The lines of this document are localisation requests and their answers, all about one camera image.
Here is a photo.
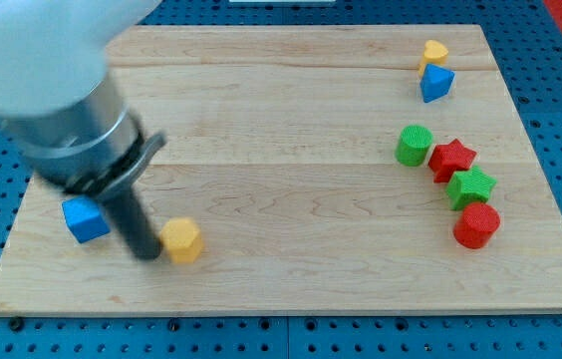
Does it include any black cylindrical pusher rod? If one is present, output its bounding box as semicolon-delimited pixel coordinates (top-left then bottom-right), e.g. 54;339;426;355
101;188;162;260

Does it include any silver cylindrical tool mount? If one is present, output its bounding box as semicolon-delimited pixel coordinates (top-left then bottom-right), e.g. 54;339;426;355
1;75;166;201

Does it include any yellow hexagon block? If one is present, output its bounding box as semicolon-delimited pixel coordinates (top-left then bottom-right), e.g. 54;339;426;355
159;217;204;264

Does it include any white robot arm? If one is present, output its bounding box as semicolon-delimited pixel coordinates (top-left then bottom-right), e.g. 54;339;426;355
0;0;166;260

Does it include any blue triangle block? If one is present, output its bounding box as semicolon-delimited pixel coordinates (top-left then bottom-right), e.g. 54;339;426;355
420;64;455;103

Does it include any blue cube block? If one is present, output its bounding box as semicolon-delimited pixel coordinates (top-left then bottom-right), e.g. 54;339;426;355
62;196;110;243

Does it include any light wooden board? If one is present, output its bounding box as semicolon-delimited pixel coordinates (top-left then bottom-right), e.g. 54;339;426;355
0;25;562;317

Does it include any green cylinder block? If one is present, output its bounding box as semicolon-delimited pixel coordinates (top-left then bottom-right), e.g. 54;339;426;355
395;125;433;167

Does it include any red star block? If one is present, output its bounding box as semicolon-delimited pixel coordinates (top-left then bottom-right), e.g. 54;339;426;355
427;139;477;182

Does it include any green star block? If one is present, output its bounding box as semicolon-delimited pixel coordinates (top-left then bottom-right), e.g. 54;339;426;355
445;166;497;210

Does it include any yellow heart block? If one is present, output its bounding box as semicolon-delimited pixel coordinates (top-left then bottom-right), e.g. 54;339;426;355
418;40;449;77

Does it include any red cylinder block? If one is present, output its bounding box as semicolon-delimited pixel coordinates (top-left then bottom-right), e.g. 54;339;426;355
452;202;501;249

